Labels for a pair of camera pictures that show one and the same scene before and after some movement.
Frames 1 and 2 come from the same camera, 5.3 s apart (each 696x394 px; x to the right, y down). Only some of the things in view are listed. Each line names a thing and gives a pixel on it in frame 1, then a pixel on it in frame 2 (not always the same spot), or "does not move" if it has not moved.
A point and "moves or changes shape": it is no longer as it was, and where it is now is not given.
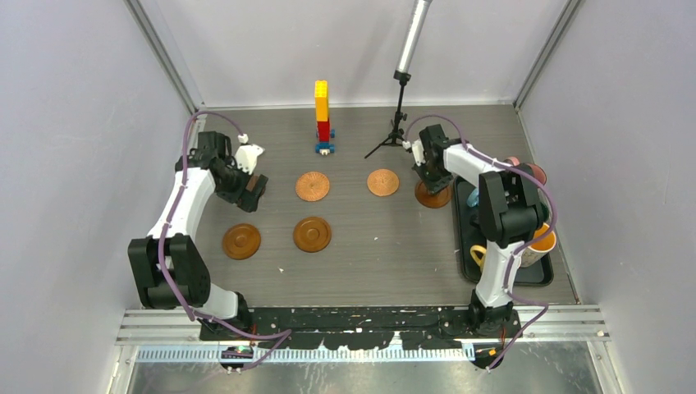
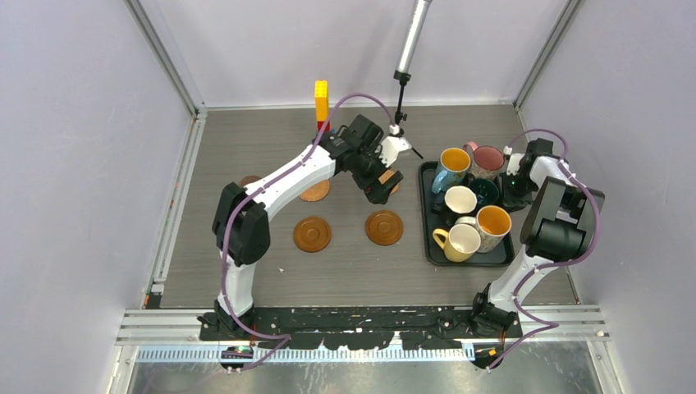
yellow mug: [479, 249] to [460, 244]
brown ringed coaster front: [312, 234] does not move
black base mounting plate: [417, 327] does not move
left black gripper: [244, 199] to [376, 192]
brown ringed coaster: [240, 241] moves or changes shape
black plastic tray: [469, 234] to [501, 255]
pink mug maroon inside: [533, 170] moves or changes shape
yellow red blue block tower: [324, 134] does not move
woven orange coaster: [312, 186] does not move
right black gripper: [432, 187] to [510, 200]
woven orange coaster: [382, 182] does not move
